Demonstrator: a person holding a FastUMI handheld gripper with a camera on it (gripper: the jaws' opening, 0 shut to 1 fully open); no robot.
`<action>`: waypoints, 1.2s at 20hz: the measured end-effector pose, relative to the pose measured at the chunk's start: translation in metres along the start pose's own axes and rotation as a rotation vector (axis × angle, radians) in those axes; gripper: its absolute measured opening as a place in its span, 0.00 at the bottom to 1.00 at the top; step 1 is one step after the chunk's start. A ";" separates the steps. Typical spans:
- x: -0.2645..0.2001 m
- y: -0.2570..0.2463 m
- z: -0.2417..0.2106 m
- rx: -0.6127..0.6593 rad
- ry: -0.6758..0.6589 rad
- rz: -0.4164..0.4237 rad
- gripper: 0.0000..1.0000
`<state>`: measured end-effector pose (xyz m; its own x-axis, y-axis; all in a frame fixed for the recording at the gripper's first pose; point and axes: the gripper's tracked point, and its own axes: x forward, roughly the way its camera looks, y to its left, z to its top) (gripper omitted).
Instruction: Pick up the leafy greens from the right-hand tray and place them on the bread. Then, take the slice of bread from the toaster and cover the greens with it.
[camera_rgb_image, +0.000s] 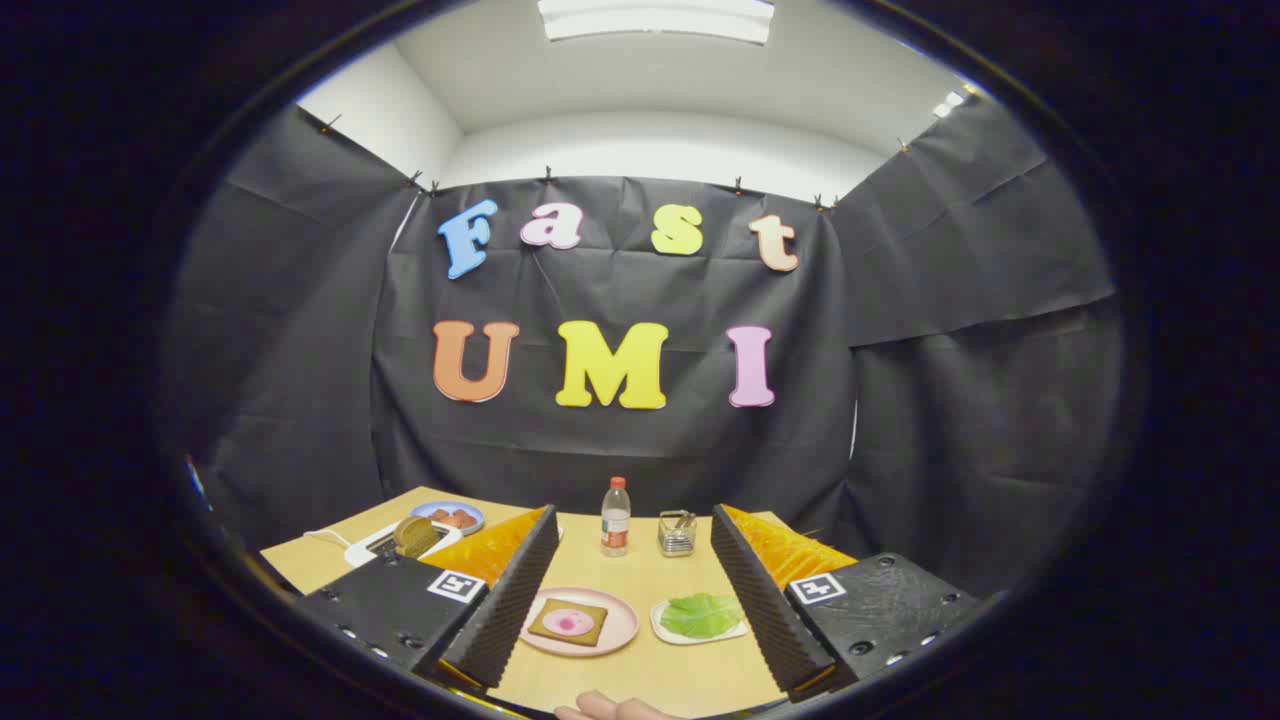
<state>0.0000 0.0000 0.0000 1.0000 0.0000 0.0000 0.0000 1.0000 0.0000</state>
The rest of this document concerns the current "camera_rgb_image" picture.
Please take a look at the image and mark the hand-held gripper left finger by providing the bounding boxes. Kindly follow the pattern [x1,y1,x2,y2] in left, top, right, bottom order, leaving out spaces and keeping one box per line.
[297,505,561,691]

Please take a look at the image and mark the black backdrop cloth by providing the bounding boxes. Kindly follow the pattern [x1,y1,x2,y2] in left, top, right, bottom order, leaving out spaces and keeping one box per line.
[165,95,1126,601]

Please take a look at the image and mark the green lettuce leaf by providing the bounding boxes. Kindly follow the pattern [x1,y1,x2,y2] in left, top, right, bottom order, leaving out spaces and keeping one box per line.
[660,593,746,639]

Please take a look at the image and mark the rectangular ceiling light panel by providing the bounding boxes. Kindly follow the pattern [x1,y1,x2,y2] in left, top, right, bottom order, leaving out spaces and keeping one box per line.
[537,0,776,45]

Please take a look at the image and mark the white toaster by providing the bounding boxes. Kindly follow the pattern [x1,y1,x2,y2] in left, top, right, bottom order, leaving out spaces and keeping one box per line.
[344,518,463,569]

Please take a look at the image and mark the blue round plate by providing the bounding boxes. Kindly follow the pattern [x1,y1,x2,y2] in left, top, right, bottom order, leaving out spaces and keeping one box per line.
[410,500,486,536]

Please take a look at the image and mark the pink round plate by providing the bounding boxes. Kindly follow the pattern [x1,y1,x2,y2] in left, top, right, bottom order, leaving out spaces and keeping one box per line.
[520,587,640,658]

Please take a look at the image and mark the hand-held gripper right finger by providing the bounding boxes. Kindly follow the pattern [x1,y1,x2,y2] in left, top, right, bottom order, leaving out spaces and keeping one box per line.
[710,503,986,703]

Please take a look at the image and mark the toasted brown bread slice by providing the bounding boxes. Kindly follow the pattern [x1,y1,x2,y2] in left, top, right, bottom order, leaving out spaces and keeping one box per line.
[393,516,441,558]

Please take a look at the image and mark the clear bottle red cap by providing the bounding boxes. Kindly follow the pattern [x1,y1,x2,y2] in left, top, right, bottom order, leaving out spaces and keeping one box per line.
[601,476,632,558]

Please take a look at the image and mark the small white plate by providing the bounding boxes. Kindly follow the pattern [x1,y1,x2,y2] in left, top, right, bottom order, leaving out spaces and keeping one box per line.
[650,597,749,646]

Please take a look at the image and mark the brown bread slice with ham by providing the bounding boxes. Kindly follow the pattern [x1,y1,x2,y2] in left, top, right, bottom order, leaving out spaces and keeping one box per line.
[527,598,609,648]

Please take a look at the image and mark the metal wire utensil holder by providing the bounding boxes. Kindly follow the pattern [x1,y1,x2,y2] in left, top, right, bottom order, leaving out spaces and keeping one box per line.
[657,510,698,558]

